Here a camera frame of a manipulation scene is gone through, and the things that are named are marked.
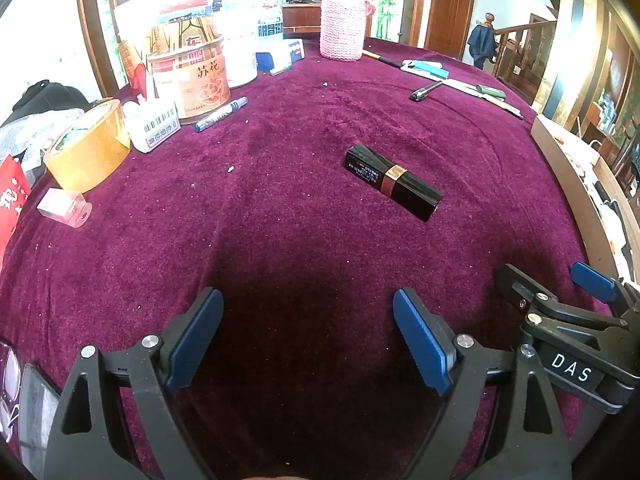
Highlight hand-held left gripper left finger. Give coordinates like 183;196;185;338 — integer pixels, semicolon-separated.
44;286;225;480

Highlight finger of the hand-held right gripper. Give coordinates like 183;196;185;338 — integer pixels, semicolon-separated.
571;261;640;331
495;263;628;333

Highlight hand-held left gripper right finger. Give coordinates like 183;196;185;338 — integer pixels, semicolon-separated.
392;287;573;480

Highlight cardboard box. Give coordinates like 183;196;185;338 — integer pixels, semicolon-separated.
530;114;640;286

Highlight black smartphone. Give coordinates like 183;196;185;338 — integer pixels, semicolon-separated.
17;362;63;476

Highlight slim white marker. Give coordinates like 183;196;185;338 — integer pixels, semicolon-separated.
482;92;524;119

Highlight clear plastic box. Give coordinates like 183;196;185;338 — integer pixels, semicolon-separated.
37;187;92;228

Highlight eyeglasses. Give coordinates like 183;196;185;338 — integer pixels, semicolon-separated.
0;340;23;443

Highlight yellow packing tape roll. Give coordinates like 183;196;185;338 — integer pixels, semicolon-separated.
42;99;135;195

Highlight thin black pen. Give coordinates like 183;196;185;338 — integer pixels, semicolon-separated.
410;81;444;102

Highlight white barcode label box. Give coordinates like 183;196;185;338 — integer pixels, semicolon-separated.
122;101;182;153

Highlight gold pillar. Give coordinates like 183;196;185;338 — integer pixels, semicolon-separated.
542;0;608;116

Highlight blue whiteboard marker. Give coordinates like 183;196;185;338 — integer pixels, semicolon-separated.
194;96;249;133

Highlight red paper packet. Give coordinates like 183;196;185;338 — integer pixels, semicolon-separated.
0;155;32;261

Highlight blue and white marker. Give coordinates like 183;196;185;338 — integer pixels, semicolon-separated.
402;59;444;75

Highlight wooden staircase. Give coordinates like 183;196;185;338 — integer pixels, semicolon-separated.
492;12;558;86

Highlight dark jacket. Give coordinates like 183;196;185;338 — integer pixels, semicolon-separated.
467;12;500;71

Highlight orange tin can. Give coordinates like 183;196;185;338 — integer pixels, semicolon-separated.
146;35;232;126

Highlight grey plastic bag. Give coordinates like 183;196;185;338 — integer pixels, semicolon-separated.
0;107;91;171

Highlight black and gold pen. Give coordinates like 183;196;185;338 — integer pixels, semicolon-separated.
362;50;407;69

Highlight white plastic tub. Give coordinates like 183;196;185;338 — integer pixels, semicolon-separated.
220;20;261;89

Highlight wooden door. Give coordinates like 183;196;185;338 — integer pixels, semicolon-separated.
431;0;478;61

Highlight blue and white card box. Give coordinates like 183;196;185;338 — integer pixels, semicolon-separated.
256;40;306;73

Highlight pink knitted bottle cover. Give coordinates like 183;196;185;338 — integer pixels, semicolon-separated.
319;0;376;62

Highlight wooden counter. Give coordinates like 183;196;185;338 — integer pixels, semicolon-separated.
282;0;323;38

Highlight bamboo wall painting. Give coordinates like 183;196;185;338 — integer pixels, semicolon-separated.
375;0;407;41

